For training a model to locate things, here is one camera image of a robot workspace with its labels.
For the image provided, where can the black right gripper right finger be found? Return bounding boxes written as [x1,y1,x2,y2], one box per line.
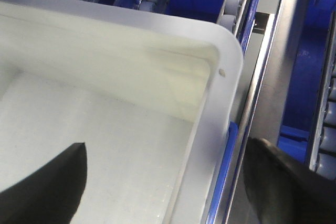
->
[243,137,335,223]

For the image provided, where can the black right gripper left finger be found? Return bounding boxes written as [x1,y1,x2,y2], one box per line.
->
[1,143,87,223]

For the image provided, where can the white plastic tote bin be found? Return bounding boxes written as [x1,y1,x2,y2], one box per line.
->
[1,0,243,223]

